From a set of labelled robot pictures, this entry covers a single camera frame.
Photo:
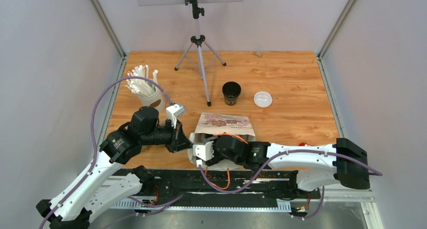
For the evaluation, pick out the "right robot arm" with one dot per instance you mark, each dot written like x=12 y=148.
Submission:
x=342 y=162

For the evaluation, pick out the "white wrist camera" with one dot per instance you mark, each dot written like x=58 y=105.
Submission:
x=173 y=112
x=203 y=152

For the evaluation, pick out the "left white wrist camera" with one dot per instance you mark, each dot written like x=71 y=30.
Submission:
x=173 y=112

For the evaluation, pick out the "bundle of wrapped straws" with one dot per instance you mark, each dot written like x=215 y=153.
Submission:
x=138 y=86

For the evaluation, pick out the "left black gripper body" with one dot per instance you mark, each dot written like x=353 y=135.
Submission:
x=161 y=135

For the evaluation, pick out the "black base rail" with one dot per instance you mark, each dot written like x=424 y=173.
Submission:
x=215 y=192

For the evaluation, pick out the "silver tripod stand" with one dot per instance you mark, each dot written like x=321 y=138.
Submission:
x=198 y=40

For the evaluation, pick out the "black paper cup stack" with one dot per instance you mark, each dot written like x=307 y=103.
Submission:
x=231 y=91

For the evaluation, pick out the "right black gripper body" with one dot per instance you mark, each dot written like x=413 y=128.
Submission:
x=218 y=156

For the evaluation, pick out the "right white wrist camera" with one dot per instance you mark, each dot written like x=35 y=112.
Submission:
x=203 y=152

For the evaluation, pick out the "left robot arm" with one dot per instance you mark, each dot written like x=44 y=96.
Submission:
x=80 y=203

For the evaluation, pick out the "white straw holder cup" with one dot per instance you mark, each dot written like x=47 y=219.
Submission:
x=155 y=100

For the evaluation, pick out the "kraft paper takeout bag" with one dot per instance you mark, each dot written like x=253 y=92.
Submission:
x=209 y=127

